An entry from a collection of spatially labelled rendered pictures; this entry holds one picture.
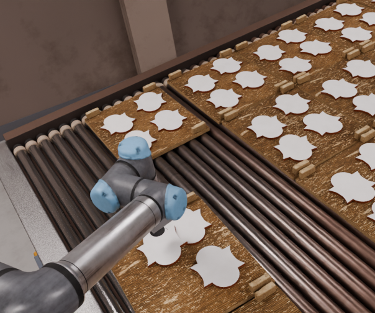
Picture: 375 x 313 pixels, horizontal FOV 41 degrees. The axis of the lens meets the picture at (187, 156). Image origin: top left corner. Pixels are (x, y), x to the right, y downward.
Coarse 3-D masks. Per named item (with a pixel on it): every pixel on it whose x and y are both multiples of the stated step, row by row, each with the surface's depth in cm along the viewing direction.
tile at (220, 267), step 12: (204, 252) 140; (216, 252) 139; (228, 252) 139; (204, 264) 137; (216, 264) 136; (228, 264) 136; (240, 264) 135; (204, 276) 134; (216, 276) 133; (228, 276) 133; (204, 288) 132
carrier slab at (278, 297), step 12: (276, 288) 129; (252, 300) 127; (264, 300) 127; (276, 300) 126; (288, 300) 126; (240, 312) 125; (252, 312) 124; (264, 312) 124; (276, 312) 123; (288, 312) 123; (300, 312) 122
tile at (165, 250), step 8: (168, 232) 146; (144, 240) 147; (152, 240) 146; (160, 240) 145; (168, 240) 144; (176, 240) 144; (184, 240) 143; (144, 248) 144; (152, 248) 144; (160, 248) 143; (168, 248) 142; (176, 248) 141; (152, 256) 142; (160, 256) 141; (168, 256) 140; (176, 256) 139; (152, 264) 140; (160, 264) 139; (168, 264) 138
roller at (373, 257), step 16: (176, 96) 210; (192, 112) 199; (224, 144) 182; (240, 160) 176; (256, 160) 171; (272, 176) 163; (288, 192) 157; (304, 208) 152; (320, 208) 150; (320, 224) 147; (336, 224) 144; (352, 240) 139; (368, 256) 134
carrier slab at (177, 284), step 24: (216, 216) 151; (216, 240) 144; (120, 264) 143; (144, 264) 141; (192, 264) 139; (144, 288) 135; (168, 288) 134; (192, 288) 133; (216, 288) 132; (240, 288) 130; (144, 312) 129; (168, 312) 128; (192, 312) 127; (216, 312) 126
